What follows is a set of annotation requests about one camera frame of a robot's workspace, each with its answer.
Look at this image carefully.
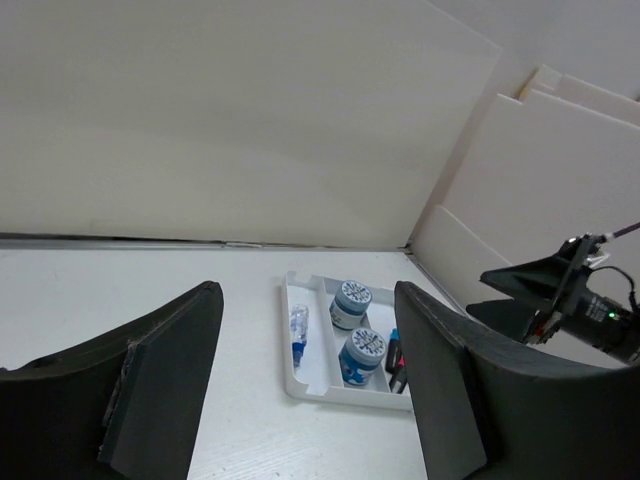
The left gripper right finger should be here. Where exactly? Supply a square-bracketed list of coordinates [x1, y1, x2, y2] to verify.
[394, 281, 639, 479]

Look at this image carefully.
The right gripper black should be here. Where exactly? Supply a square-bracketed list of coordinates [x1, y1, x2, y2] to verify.
[466, 234, 630, 355]

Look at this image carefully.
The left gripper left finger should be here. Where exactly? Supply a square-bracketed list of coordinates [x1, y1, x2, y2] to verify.
[1, 281, 224, 479]

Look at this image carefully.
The pink cap black highlighter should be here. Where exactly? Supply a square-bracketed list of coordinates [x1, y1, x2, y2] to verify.
[389, 352, 408, 394]

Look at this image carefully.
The blue cap black highlighter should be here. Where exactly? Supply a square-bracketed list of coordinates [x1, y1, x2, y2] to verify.
[385, 328, 402, 374]

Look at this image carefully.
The blue jar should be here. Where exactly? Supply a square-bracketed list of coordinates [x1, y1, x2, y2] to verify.
[338, 327, 387, 387]
[329, 280, 373, 331]

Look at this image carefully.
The white blue glue tube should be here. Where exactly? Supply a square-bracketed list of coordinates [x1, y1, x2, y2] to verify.
[289, 304, 309, 369]

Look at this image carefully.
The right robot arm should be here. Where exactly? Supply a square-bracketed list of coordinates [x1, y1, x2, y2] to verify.
[466, 234, 639, 365]

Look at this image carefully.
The white organizer tray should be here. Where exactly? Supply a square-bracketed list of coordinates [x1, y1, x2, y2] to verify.
[280, 271, 412, 411]

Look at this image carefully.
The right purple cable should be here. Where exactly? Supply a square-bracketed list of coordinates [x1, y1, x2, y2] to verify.
[602, 219, 640, 242]

